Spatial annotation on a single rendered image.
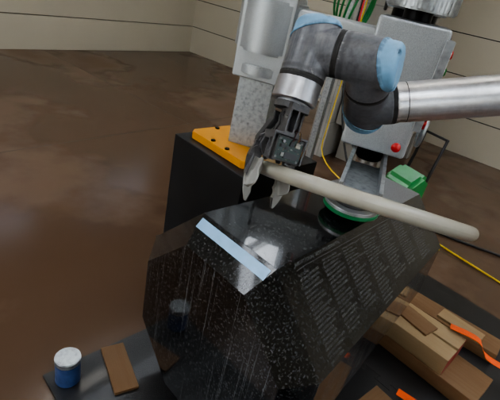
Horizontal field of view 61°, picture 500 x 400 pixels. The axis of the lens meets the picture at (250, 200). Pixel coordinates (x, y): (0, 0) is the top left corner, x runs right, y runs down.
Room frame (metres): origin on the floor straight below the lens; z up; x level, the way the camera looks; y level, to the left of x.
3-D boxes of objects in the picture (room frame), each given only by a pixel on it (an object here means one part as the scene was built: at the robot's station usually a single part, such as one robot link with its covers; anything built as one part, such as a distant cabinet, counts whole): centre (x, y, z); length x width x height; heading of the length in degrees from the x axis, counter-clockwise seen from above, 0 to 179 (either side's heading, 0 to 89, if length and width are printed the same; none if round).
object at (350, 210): (1.51, -0.39, 0.92); 0.21 x 0.21 x 0.01
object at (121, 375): (1.26, 0.40, 0.02); 0.25 x 0.10 x 0.01; 35
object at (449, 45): (1.42, -0.49, 1.42); 0.08 x 0.03 x 0.28; 167
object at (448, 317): (1.98, -1.35, 0.09); 0.25 x 0.10 x 0.01; 49
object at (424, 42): (1.59, -0.41, 1.37); 0.36 x 0.22 x 0.45; 167
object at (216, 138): (2.33, 0.08, 0.76); 0.49 x 0.49 x 0.05; 49
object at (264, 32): (2.28, -0.11, 1.41); 0.74 x 0.34 x 0.25; 74
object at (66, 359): (1.16, 0.58, 0.08); 0.10 x 0.10 x 0.13
